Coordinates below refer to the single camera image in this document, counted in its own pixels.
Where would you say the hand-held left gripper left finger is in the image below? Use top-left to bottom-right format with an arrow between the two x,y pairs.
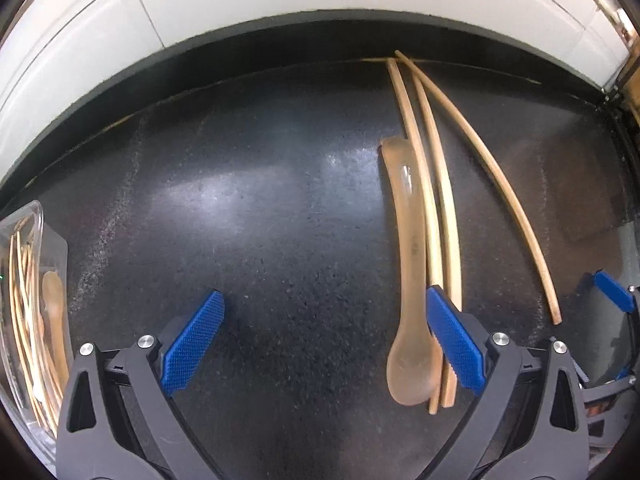
56,289 -> 226,480

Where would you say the clear glass baking dish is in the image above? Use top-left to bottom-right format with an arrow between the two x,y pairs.
0,200 -> 71,461

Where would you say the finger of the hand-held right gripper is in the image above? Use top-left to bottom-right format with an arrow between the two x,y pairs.
594,270 -> 640,317

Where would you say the pile of wooden chopsticks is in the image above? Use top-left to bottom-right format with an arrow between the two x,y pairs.
7,217 -> 63,436

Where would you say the translucent tan spoon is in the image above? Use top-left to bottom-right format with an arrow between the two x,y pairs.
377,137 -> 442,406

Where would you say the white handled wooden spoon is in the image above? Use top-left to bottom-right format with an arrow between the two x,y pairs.
41,271 -> 71,386

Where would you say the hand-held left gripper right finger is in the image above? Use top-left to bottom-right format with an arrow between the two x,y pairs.
425,285 -> 591,480

